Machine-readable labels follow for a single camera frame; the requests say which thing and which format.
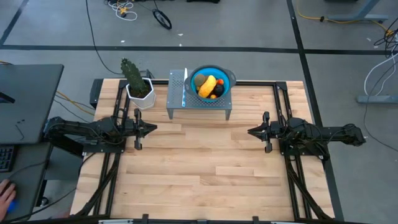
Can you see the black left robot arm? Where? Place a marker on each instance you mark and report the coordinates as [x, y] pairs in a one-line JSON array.
[[87, 129]]

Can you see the grey desk leg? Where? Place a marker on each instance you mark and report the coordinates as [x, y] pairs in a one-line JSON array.
[[360, 12]]

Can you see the black caster wheel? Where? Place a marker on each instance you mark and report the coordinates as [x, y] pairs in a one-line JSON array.
[[44, 201]]

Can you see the low dark grey desk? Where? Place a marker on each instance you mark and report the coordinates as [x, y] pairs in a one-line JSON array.
[[28, 174]]

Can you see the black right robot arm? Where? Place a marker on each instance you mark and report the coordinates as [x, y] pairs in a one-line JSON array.
[[320, 135]]

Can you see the black monitor stand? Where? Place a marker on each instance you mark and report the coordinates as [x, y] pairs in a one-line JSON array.
[[6, 98]]

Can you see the black aluminium table frame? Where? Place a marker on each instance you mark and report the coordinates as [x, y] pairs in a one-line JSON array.
[[281, 85]]

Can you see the black backlit keyboard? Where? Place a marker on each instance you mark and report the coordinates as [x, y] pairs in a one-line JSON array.
[[6, 158]]

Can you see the person's hand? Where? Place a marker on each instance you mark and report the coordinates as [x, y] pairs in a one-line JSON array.
[[7, 196]]

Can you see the grey desk foot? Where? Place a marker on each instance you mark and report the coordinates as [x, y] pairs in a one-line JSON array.
[[377, 99]]

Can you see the white hexagonal plant pot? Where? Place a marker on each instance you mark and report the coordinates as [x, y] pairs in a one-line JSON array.
[[143, 99]]

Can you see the blue collapsible colander bowl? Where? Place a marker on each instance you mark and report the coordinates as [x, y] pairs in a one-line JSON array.
[[226, 76]]

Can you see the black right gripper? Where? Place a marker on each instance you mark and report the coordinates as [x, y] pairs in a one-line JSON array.
[[269, 132]]

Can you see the yellow-orange mango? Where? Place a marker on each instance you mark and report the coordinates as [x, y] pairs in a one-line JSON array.
[[207, 86]]

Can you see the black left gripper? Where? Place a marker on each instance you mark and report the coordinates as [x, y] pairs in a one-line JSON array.
[[136, 127]]

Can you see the dark avocado fruit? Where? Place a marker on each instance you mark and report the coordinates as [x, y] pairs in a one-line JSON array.
[[218, 90]]

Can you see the tall green cactus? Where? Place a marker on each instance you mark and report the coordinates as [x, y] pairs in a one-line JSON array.
[[133, 76]]

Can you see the brown-green kiwi fruit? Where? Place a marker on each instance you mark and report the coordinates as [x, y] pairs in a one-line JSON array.
[[200, 79]]

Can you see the black allen key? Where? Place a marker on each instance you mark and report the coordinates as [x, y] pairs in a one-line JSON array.
[[20, 130]]

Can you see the grey perforated metal stand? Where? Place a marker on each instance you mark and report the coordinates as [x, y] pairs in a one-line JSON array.
[[175, 102]]

